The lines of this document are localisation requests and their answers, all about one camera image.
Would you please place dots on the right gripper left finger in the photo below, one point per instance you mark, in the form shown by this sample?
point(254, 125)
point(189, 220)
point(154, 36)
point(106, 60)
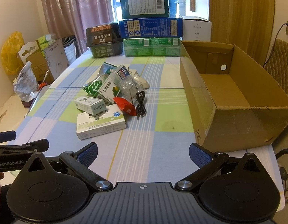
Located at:
point(78, 163)

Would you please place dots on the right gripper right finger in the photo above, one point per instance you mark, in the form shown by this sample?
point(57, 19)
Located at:
point(209, 164)

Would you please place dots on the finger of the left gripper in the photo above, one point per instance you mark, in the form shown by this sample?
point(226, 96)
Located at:
point(35, 146)
point(7, 136)

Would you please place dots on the large white medicine box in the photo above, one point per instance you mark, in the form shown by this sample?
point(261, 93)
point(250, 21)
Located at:
point(108, 121)

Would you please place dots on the white parrot ointment box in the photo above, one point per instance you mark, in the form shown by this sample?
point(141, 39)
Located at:
point(90, 105)

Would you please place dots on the red snack packet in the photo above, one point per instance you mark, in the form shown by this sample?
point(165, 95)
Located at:
point(125, 106)

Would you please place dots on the green leaf packet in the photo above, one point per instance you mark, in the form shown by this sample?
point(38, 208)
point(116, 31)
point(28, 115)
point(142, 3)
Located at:
point(93, 87)

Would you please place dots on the green white medicine box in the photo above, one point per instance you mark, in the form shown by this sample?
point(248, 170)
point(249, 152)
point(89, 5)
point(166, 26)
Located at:
point(108, 91)

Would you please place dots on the clear plastic box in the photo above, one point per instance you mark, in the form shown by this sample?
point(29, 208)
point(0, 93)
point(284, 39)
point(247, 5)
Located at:
point(129, 88)

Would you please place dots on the silver tea foil pouch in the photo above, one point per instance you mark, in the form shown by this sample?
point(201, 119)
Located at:
point(106, 69)

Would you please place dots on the clear blue label case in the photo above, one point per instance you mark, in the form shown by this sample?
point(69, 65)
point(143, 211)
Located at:
point(118, 74)

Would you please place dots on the checked tablecloth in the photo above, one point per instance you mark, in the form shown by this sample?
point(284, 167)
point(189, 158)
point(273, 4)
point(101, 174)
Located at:
point(150, 149)

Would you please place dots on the crumpled silver bag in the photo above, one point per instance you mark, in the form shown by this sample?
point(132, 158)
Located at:
point(26, 85)

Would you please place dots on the brown cardboard box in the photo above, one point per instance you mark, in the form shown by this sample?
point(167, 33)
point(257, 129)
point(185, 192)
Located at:
point(234, 103)

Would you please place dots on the yellow plastic bag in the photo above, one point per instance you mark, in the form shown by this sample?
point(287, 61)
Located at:
point(10, 60)

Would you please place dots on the grey white paper bag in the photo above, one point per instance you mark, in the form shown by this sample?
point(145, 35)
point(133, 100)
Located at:
point(56, 58)

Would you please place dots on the green tissue packs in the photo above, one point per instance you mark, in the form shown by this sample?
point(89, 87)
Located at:
point(46, 40)

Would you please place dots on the quilted beige chair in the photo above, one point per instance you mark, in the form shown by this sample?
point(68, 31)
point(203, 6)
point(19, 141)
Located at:
point(277, 65)

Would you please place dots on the black noodle bowl pack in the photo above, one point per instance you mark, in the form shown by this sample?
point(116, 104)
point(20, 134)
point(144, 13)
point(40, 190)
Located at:
point(104, 40)

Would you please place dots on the green shrink-wrapped pack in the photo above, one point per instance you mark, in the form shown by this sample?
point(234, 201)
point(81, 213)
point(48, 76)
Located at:
point(142, 47)

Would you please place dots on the white cardboard box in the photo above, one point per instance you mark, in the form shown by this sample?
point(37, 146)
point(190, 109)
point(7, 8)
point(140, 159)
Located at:
point(196, 29)

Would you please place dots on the blue carton box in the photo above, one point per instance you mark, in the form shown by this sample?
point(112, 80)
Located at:
point(151, 28)

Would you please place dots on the pink curtain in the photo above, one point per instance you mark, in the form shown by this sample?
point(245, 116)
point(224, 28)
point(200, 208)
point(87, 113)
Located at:
point(73, 17)

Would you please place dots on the brown curtain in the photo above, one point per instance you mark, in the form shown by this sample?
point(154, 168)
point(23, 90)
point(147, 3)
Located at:
point(245, 23)

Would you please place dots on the dark green top box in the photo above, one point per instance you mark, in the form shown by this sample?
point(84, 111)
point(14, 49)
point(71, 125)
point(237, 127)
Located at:
point(132, 9)

